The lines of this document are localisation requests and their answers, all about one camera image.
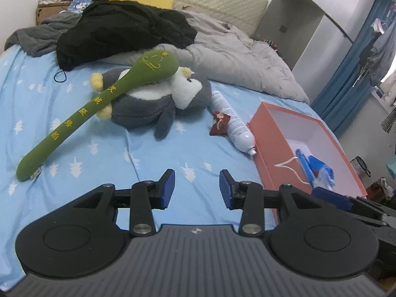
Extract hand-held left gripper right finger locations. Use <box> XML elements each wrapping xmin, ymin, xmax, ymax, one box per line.
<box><xmin>219</xmin><ymin>170</ymin><xmax>323</xmax><ymax>236</ymax></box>

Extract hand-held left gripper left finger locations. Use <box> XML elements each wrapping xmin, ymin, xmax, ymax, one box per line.
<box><xmin>72</xmin><ymin>169</ymin><xmax>176</xmax><ymax>236</ymax></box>

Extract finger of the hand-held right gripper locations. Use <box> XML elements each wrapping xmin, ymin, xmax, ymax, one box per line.
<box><xmin>311</xmin><ymin>187</ymin><xmax>390</xmax><ymax>226</ymax></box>

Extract blue wet wipes pack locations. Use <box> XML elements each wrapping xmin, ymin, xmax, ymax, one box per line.
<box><xmin>295</xmin><ymin>148</ymin><xmax>335</xmax><ymax>189</ymax></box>

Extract orange cardboard box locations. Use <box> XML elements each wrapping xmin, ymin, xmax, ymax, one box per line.
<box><xmin>247</xmin><ymin>101</ymin><xmax>368</xmax><ymax>199</ymax></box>

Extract long green plush spoon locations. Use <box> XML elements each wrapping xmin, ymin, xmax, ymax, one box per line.
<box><xmin>16</xmin><ymin>50</ymin><xmax>179</xmax><ymax>182</ymax></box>

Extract black mesh wastebasket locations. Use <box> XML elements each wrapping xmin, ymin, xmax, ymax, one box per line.
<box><xmin>351</xmin><ymin>156</ymin><xmax>372</xmax><ymax>178</ymax></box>

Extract bags on floor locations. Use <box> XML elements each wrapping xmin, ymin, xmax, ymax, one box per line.
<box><xmin>368</xmin><ymin>178</ymin><xmax>395</xmax><ymax>201</ymax></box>

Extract white spray can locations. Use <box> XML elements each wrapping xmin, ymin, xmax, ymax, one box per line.
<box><xmin>211</xmin><ymin>91</ymin><xmax>257</xmax><ymax>156</ymax></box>

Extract red snack packet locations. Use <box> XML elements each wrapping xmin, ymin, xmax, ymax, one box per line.
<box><xmin>209</xmin><ymin>111</ymin><xmax>231</xmax><ymax>137</ymax></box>

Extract blue printed bed sheet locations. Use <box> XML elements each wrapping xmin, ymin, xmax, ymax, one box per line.
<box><xmin>0</xmin><ymin>45</ymin><xmax>341</xmax><ymax>270</ymax></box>

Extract grey penguin plush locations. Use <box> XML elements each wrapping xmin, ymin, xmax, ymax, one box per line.
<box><xmin>90</xmin><ymin>66</ymin><xmax>212</xmax><ymax>140</ymax></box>

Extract striped black white object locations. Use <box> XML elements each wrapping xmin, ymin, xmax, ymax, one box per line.
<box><xmin>381</xmin><ymin>108</ymin><xmax>396</xmax><ymax>133</ymax></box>

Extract blue curtain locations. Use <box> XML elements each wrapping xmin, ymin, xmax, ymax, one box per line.
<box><xmin>311</xmin><ymin>0</ymin><xmax>396</xmax><ymax>137</ymax></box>

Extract light grey duvet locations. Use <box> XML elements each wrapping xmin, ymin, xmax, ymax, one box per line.
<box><xmin>105</xmin><ymin>9</ymin><xmax>310</xmax><ymax>104</ymax></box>

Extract hanging clothes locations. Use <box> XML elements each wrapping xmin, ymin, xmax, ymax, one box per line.
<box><xmin>359</xmin><ymin>3</ymin><xmax>396</xmax><ymax>106</ymax></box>

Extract black clothing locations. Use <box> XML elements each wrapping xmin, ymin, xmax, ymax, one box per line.
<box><xmin>56</xmin><ymin>1</ymin><xmax>198</xmax><ymax>72</ymax></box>

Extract white wardrobe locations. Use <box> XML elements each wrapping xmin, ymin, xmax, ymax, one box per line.
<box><xmin>254</xmin><ymin>0</ymin><xmax>356</xmax><ymax>72</ymax></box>

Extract cream quilted headboard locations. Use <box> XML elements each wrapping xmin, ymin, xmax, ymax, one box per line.
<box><xmin>94</xmin><ymin>0</ymin><xmax>269</xmax><ymax>36</ymax></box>

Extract dark grey blanket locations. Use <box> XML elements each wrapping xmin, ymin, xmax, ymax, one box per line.
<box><xmin>4</xmin><ymin>12</ymin><xmax>81</xmax><ymax>57</ymax></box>

